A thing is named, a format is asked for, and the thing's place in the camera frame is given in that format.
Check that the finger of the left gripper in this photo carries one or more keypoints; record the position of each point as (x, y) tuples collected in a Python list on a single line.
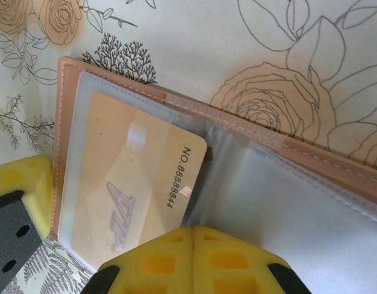
[(19, 183)]

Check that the pink card holder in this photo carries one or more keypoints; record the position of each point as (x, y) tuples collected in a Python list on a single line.
[(268, 214)]

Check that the gold VIP card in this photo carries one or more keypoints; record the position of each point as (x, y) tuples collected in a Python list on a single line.
[(139, 153)]

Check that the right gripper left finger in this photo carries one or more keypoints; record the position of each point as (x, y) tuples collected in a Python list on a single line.
[(157, 266)]

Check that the floral table cover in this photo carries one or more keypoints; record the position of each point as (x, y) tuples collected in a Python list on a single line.
[(206, 46)]

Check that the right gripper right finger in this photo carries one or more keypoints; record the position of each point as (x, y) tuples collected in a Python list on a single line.
[(225, 266)]

